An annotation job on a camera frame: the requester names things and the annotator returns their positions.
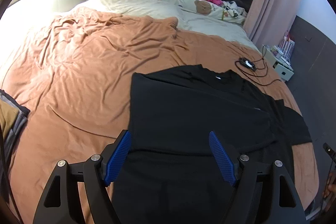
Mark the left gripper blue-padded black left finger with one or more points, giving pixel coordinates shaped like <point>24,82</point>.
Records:
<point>60,200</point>

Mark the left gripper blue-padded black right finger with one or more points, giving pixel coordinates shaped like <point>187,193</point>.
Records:
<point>263,193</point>

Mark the black t-shirt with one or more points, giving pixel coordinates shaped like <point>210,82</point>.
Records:
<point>170,174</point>

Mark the folded clothes pile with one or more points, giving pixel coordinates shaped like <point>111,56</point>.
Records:
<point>14,118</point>

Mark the white bedside shelf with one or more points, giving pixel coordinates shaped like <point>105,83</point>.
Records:
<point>279,57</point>

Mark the small black device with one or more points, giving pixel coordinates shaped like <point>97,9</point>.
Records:
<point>247,64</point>

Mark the brown bed blanket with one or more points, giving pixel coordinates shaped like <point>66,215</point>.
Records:
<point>74,76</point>

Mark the pink curtain right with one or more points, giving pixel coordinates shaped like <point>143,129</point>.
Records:
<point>269,20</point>

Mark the bear print pillow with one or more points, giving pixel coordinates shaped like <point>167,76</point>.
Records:
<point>228,11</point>

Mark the cream white duvet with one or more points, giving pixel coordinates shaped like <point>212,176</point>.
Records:
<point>187,20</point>

